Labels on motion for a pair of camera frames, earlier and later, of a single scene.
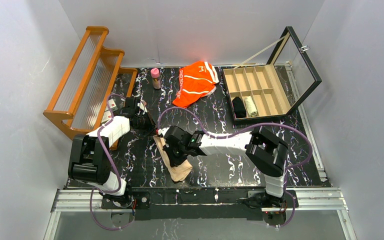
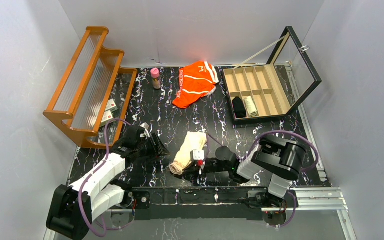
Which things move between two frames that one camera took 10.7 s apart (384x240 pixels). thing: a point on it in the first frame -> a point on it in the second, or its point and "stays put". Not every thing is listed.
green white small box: [112, 105] stays put
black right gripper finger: [175, 155] -> [192, 170]
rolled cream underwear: [250, 106] stays put
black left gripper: [138, 108] -> [152, 145]
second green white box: [106, 116] stays put
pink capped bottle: [157, 81] stays put
